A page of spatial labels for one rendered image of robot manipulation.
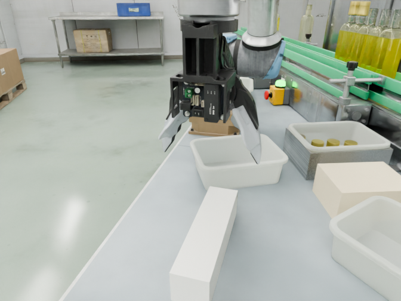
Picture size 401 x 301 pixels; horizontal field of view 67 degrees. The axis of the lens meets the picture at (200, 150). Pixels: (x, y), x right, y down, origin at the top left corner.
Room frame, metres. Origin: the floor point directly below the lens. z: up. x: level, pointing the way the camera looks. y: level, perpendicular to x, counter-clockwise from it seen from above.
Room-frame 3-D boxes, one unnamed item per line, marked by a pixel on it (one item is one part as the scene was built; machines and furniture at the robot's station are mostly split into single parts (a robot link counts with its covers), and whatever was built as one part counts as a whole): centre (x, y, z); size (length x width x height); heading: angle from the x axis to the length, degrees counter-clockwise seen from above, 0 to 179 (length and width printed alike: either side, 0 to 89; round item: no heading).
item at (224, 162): (0.70, -0.09, 0.78); 0.22 x 0.17 x 0.09; 102
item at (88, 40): (6.20, 2.06, 0.45); 0.62 x 0.44 x 0.40; 91
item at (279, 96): (1.31, -0.35, 0.79); 0.07 x 0.07 x 0.07; 6
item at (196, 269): (0.42, -0.02, 0.78); 0.24 x 0.06 x 0.06; 164
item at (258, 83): (1.59, -0.31, 0.79); 0.08 x 0.08 x 0.08; 6
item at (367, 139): (0.76, -0.37, 0.80); 0.22 x 0.17 x 0.09; 96
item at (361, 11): (1.14, -0.56, 1.14); 0.04 x 0.04 x 0.04
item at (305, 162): (0.77, -0.40, 0.79); 0.27 x 0.17 x 0.08; 96
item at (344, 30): (1.20, -0.55, 0.99); 0.06 x 0.06 x 0.21; 7
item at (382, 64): (0.97, -0.58, 0.99); 0.06 x 0.06 x 0.21; 7
